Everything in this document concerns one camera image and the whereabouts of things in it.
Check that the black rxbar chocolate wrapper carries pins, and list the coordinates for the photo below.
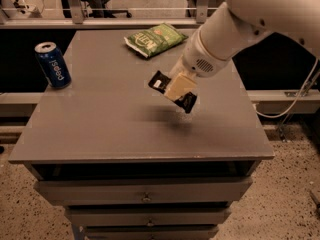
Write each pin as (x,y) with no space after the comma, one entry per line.
(159,83)

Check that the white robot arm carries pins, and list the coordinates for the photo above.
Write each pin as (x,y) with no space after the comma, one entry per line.
(237,25)

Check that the bottom grey drawer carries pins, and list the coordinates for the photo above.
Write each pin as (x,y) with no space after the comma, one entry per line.
(181,232)

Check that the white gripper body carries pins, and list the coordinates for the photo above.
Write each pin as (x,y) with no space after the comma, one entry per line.
(197,56)

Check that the grey drawer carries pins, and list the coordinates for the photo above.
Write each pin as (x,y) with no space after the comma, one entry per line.
(151,216)
(143,191)
(181,232)

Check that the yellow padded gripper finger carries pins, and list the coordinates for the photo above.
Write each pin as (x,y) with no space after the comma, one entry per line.
(178,68)
(178,87)

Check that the blue pepsi can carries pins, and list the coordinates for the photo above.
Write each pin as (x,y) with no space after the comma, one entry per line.
(53,65)

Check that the top grey drawer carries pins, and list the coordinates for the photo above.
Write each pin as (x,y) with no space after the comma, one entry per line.
(143,191)

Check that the middle grey drawer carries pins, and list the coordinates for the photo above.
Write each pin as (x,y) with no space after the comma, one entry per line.
(151,216)

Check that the green jalapeno chip bag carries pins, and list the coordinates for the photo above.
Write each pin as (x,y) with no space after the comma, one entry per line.
(155,40)

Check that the grey drawer cabinet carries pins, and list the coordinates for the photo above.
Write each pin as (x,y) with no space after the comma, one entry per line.
(108,124)

